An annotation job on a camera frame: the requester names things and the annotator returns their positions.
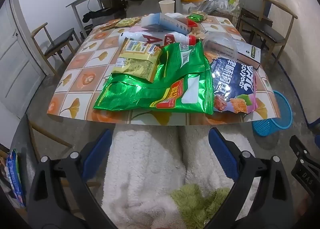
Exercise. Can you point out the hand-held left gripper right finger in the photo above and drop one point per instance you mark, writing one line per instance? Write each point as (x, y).
(222, 151)

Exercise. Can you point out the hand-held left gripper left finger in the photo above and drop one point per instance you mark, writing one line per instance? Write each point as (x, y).
(97, 151)

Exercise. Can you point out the blue plastic basket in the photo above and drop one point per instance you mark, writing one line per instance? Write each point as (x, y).
(275, 123)

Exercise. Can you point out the purple snack bag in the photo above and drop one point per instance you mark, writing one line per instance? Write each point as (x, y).
(232, 81)

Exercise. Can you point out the green foil snack bag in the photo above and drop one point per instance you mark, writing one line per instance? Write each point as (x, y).
(150, 88)

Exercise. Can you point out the blue white carton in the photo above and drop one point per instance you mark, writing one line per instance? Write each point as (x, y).
(160, 21)

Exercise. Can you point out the green fluffy cloth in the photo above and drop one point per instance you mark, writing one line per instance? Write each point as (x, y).
(197, 204)

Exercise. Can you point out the blue snack packet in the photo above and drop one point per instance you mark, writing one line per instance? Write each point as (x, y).
(15, 179)

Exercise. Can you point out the yellow snack packet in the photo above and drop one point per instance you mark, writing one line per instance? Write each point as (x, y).
(135, 63)

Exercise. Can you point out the long white box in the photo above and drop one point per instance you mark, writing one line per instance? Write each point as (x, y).
(250, 53)

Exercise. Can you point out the clear plastic cup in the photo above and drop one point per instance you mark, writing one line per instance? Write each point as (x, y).
(225, 43)

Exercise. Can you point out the white door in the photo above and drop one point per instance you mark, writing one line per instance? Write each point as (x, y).
(17, 68)

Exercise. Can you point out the wooden chair dark seat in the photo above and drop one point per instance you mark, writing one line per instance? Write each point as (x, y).
(265, 32)
(60, 40)

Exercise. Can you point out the large white plastic bottle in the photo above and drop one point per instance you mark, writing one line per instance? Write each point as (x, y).
(140, 37)

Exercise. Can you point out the orange noodle packet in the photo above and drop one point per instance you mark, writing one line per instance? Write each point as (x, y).
(110, 24)

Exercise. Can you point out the pale yellow noodle packet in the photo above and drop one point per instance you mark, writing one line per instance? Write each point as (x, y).
(128, 21)

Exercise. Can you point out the black bag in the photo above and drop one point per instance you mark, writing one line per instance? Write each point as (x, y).
(100, 15)

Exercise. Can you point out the small green packet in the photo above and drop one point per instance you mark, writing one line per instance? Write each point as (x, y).
(198, 16)

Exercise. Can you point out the heap of clear plastic bags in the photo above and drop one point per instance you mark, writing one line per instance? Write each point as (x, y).
(212, 6)

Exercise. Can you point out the white green carton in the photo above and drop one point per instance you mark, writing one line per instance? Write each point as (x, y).
(232, 1)

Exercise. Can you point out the white crumpled sack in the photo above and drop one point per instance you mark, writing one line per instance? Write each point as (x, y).
(147, 6)

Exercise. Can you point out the paper cup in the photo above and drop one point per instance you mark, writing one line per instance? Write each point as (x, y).
(166, 7)

